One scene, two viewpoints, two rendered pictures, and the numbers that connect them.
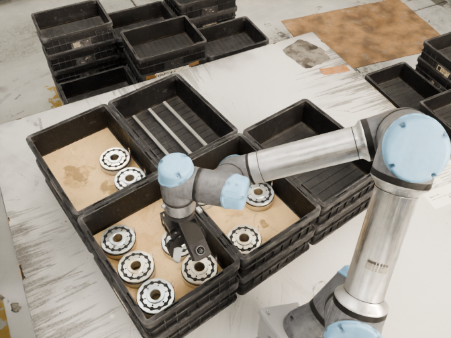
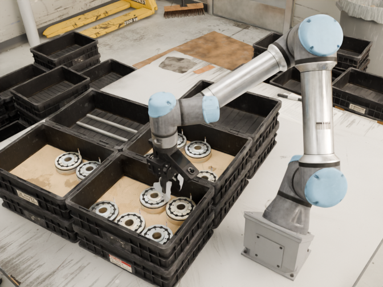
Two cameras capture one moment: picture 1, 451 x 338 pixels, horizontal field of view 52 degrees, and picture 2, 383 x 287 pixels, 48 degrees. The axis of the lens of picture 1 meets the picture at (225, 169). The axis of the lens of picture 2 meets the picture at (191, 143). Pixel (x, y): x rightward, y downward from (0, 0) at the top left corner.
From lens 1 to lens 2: 0.52 m
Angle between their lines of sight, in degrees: 19
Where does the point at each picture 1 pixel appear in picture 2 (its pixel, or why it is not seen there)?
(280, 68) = (163, 78)
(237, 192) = (214, 104)
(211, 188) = (194, 107)
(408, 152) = (318, 36)
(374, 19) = (203, 48)
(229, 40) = (102, 80)
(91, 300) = (92, 277)
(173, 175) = (164, 103)
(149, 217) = (119, 192)
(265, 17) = not seen: hidden behind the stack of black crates
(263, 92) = not seen: hidden behind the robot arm
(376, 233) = (316, 101)
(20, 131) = not seen: outside the picture
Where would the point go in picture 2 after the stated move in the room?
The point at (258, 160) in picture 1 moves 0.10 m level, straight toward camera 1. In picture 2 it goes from (212, 91) to (223, 108)
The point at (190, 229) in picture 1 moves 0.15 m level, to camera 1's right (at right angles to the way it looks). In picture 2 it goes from (178, 157) to (224, 144)
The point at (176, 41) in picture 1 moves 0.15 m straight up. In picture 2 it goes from (60, 87) to (55, 67)
